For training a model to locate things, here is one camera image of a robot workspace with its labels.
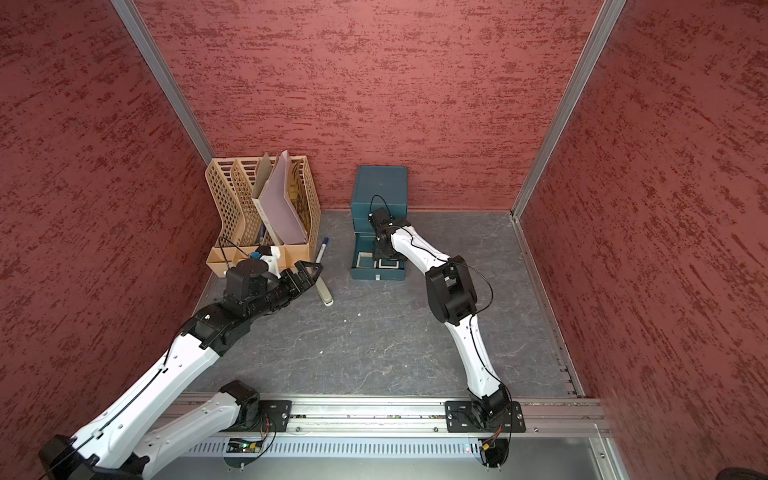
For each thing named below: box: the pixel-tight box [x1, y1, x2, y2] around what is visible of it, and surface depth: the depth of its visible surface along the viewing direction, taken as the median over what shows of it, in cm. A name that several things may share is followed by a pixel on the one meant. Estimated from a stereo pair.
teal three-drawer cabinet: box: [351, 165, 409, 281], surface depth 105 cm
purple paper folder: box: [252, 150, 308, 246], surface depth 94 cm
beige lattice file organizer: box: [205, 156, 322, 277], surface depth 105 cm
